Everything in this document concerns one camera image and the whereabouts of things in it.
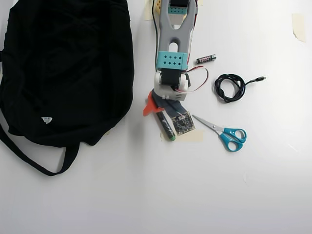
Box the wide beige masking tape strip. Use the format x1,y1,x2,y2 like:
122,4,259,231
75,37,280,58
160,129,204,143

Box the black AA battery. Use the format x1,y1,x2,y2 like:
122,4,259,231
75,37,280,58
195,55,217,65

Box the white red servo wires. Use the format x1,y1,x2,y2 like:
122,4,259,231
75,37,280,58
175,66,210,94

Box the torn beige masking tape strip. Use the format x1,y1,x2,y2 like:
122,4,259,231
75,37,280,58
292,13,307,43

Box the black camera cable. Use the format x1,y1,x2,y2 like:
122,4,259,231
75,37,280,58
150,0,162,72

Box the bare camera circuit board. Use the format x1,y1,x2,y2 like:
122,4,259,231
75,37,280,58
170,111,196,137

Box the navy gripper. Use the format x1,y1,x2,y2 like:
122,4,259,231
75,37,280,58
142,88,187,117

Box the black fabric bag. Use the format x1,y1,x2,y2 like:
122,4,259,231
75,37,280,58
0,0,135,176

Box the green capped black marker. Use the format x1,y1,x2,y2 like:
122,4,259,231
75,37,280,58
156,111,176,142

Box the teal handled scissors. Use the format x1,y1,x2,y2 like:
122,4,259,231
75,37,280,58
192,114,247,153

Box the coiled black USB cable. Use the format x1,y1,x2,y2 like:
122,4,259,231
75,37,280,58
214,74,267,103

